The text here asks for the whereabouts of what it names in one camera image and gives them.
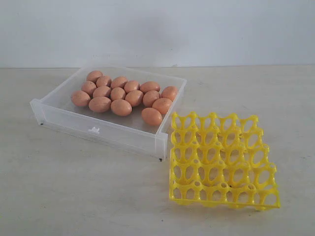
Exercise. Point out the clear plastic drawer bin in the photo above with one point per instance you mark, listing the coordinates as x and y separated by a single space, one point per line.
131 133

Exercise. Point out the brown egg middle row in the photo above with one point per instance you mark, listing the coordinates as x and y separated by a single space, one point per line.
102 91

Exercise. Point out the yellow plastic egg tray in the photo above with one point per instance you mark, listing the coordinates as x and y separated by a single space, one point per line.
221 161

